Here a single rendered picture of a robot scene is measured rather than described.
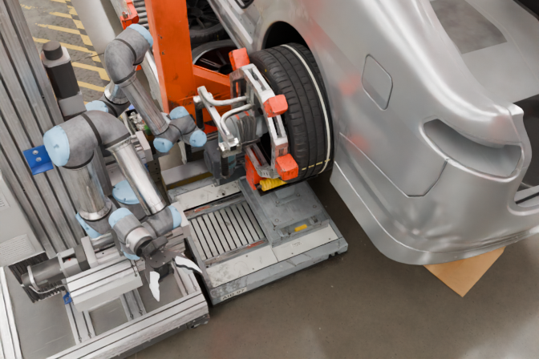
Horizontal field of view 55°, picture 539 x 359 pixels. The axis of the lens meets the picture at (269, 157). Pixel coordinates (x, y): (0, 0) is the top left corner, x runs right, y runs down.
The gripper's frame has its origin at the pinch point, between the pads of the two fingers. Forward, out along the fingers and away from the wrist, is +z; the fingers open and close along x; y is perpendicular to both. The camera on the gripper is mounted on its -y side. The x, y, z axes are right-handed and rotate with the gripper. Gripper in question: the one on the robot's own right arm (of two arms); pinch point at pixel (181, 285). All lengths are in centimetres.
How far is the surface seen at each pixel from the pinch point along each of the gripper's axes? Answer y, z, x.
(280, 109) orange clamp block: 0, -45, -82
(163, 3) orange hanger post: -18, -116, -72
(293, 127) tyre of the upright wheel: 8, -40, -87
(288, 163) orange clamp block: 24, -35, -82
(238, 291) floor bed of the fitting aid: 110, -36, -64
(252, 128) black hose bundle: 12, -52, -74
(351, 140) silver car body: -1, -13, -92
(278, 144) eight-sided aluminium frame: 17, -41, -81
